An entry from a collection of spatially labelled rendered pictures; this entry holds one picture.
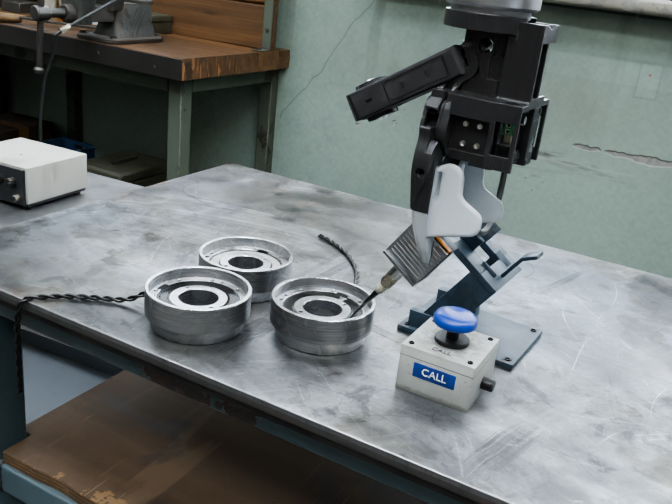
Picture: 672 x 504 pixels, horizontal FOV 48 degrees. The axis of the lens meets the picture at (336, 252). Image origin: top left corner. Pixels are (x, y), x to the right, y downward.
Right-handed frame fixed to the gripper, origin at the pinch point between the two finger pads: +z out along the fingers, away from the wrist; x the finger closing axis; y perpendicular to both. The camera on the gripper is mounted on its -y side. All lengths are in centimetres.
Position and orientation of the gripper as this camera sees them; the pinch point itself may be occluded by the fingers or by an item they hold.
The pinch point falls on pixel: (428, 241)
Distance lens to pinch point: 67.6
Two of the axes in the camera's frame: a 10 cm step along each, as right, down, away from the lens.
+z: -1.1, 9.3, 3.6
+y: 8.5, 2.8, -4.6
